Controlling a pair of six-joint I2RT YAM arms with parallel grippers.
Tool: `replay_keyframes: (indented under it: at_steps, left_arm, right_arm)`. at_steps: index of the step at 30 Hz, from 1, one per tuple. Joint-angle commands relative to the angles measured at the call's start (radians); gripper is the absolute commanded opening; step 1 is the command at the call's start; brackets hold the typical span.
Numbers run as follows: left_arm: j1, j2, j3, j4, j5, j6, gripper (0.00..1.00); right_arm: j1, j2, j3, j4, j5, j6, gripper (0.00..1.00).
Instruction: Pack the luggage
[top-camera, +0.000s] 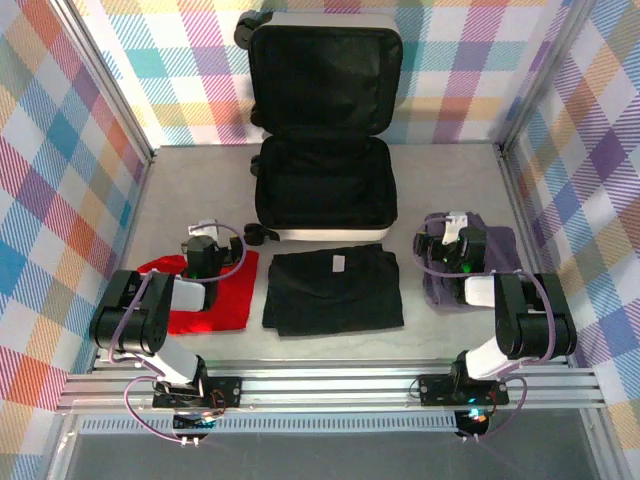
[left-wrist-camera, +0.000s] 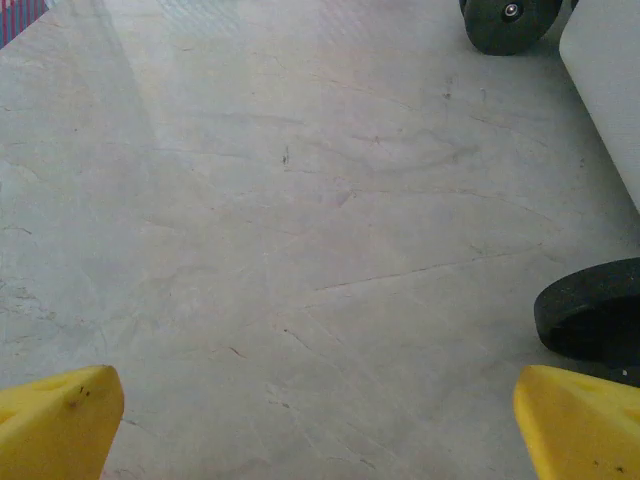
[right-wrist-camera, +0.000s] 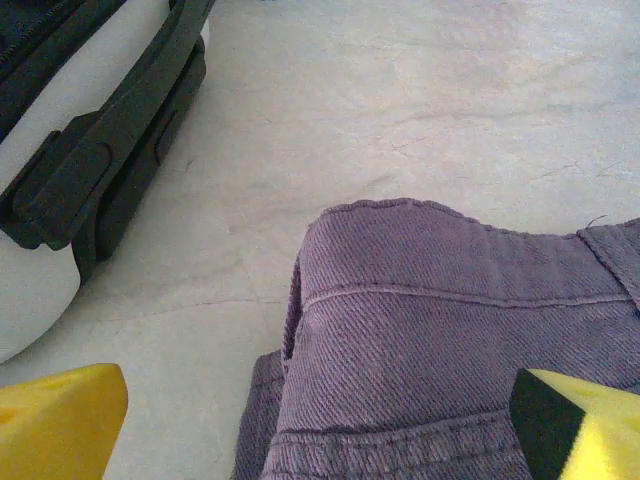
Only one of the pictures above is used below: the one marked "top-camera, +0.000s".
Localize purple cloth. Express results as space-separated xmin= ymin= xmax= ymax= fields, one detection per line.
xmin=419 ymin=212 xmax=521 ymax=314

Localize red cloth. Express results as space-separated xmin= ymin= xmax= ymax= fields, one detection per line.
xmin=137 ymin=249 xmax=260 ymax=336

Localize black t-shirt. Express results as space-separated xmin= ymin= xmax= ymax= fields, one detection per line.
xmin=262 ymin=244 xmax=405 ymax=337

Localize white hard-shell suitcase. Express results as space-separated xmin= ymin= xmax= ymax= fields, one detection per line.
xmin=234 ymin=12 xmax=405 ymax=246

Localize black circuit board with lights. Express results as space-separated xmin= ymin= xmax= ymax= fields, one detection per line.
xmin=172 ymin=410 xmax=219 ymax=433
xmin=455 ymin=408 xmax=492 ymax=437

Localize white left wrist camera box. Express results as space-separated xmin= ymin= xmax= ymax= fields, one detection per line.
xmin=187 ymin=218 xmax=220 ymax=240

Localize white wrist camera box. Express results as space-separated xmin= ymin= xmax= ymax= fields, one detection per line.
xmin=441 ymin=211 xmax=470 ymax=246
xmin=187 ymin=218 xmax=220 ymax=240

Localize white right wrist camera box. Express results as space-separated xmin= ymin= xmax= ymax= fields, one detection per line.
xmin=441 ymin=211 xmax=470 ymax=246

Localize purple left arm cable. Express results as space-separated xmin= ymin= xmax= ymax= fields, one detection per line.
xmin=102 ymin=222 xmax=248 ymax=444

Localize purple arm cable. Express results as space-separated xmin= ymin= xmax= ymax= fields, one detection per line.
xmin=412 ymin=222 xmax=557 ymax=442
xmin=102 ymin=222 xmax=248 ymax=444

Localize aluminium side rail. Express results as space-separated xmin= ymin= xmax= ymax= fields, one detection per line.
xmin=494 ymin=142 xmax=601 ymax=374

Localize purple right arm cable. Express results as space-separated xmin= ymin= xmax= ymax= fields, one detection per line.
xmin=412 ymin=222 xmax=557 ymax=442

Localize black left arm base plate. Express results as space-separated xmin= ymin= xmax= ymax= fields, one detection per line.
xmin=152 ymin=375 xmax=244 ymax=409

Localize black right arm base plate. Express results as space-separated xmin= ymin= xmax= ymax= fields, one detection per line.
xmin=418 ymin=372 xmax=511 ymax=407

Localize aluminium front rail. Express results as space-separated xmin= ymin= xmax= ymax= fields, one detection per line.
xmin=57 ymin=367 xmax=609 ymax=414

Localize aluminium corner post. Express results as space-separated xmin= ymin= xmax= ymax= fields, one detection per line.
xmin=49 ymin=0 xmax=156 ymax=166
xmin=497 ymin=0 xmax=599 ymax=156

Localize slotted grey cable duct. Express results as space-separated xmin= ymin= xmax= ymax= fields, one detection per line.
xmin=79 ymin=412 xmax=464 ymax=434

